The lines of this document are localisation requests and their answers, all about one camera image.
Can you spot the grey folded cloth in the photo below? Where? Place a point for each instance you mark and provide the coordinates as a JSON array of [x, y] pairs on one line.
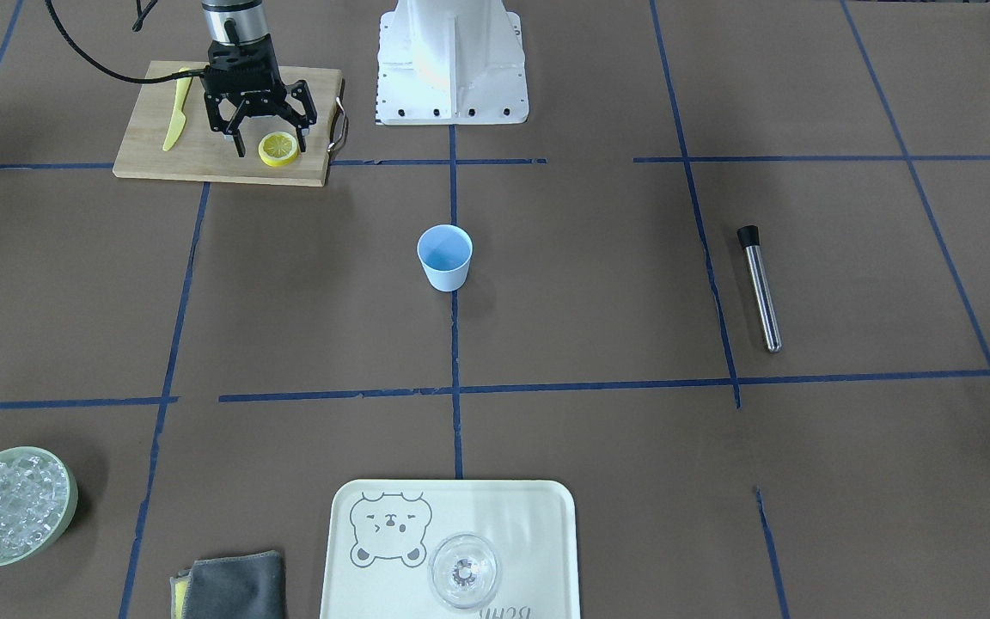
[[250, 586]]

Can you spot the cream bear tray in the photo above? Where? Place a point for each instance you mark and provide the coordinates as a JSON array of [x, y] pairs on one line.
[[383, 534]]

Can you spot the yellow plastic knife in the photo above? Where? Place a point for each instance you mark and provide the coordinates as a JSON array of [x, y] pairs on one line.
[[178, 118]]

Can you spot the wooden cutting board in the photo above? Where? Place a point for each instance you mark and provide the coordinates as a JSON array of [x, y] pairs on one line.
[[203, 155]]

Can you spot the steel muddler black tip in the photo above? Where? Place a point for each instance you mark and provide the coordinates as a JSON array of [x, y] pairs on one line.
[[749, 238]]

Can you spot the clear wine glass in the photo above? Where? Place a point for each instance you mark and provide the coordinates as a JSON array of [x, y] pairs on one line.
[[465, 571]]

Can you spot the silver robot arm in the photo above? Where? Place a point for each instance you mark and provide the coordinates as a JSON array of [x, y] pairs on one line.
[[235, 22]]

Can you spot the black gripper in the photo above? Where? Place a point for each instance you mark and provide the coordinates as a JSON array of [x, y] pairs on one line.
[[300, 101]]

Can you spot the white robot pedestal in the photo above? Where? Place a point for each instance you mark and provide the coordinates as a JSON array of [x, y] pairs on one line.
[[442, 63]]

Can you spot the light blue cup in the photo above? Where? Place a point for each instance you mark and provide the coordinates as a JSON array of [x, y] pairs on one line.
[[445, 253]]

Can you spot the green bowl of ice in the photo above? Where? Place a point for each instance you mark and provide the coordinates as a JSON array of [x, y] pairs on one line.
[[38, 499]]

